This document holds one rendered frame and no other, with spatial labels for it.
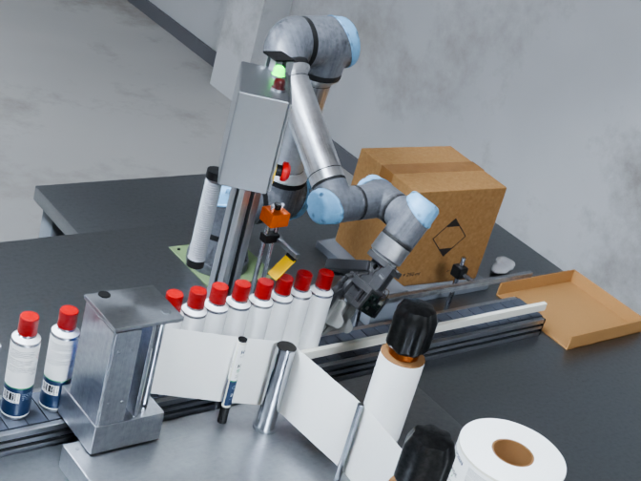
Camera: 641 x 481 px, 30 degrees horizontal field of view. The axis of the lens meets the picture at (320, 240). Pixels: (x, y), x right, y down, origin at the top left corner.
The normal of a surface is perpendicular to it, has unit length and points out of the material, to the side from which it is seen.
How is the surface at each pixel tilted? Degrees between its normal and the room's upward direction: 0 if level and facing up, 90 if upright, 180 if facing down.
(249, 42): 90
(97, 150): 0
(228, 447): 0
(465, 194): 90
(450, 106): 90
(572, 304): 0
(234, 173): 90
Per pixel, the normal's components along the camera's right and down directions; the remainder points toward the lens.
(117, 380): 0.58, 0.49
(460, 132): -0.78, 0.09
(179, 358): 0.14, 0.48
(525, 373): 0.24, -0.86
